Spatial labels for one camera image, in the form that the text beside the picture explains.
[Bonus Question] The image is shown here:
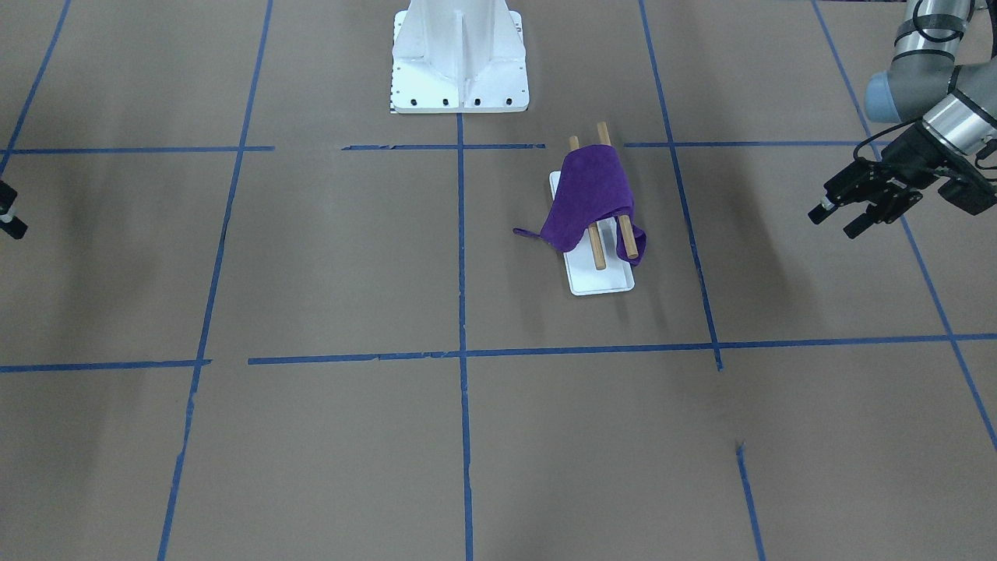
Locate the outer wooden rack bar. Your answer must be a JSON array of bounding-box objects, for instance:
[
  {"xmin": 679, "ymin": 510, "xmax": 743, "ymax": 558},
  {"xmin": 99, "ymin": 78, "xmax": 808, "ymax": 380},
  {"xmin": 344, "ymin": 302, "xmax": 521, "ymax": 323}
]
[{"xmin": 596, "ymin": 121, "xmax": 639, "ymax": 259}]

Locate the inner wooden rack bar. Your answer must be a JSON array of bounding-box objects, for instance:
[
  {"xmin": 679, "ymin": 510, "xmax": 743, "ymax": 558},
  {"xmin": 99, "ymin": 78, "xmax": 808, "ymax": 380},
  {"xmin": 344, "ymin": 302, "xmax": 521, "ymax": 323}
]
[{"xmin": 569, "ymin": 136, "xmax": 608, "ymax": 271}]

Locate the white rack base tray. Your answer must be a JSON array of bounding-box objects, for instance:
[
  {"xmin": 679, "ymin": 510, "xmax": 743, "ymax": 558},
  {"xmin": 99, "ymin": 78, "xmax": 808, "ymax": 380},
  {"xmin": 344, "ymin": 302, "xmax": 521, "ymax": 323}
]
[{"xmin": 562, "ymin": 209, "xmax": 635, "ymax": 297}]

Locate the purple towel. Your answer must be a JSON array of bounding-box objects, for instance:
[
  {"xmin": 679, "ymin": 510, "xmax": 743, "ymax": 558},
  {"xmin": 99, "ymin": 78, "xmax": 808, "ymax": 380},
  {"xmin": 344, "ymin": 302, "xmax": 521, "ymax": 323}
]
[{"xmin": 513, "ymin": 143, "xmax": 647, "ymax": 266}]

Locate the wooden rack bar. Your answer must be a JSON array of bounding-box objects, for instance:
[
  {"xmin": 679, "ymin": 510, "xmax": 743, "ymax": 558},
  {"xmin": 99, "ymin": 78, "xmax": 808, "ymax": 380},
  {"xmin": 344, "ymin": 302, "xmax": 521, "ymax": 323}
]
[
  {"xmin": 569, "ymin": 136, "xmax": 608, "ymax": 271},
  {"xmin": 596, "ymin": 121, "xmax": 639, "ymax": 259}
]

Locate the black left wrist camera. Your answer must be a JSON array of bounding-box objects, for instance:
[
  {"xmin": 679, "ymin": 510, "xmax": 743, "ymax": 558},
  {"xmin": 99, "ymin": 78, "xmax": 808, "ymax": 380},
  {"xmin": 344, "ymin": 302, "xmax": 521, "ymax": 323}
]
[{"xmin": 938, "ymin": 160, "xmax": 996, "ymax": 216}]

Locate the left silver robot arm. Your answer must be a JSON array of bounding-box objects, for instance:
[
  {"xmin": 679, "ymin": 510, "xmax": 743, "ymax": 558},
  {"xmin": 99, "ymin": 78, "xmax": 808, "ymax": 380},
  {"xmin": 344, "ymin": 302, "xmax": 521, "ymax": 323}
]
[{"xmin": 809, "ymin": 1, "xmax": 996, "ymax": 238}]

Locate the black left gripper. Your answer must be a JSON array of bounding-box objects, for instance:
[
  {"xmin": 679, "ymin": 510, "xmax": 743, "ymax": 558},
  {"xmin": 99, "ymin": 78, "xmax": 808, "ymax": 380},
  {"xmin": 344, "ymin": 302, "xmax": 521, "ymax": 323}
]
[{"xmin": 808, "ymin": 121, "xmax": 955, "ymax": 239}]

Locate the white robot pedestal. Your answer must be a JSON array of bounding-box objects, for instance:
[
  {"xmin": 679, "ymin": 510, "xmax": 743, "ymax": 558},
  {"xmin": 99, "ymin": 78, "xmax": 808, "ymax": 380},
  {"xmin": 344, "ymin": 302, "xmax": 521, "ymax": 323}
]
[{"xmin": 389, "ymin": 1, "xmax": 530, "ymax": 115}]

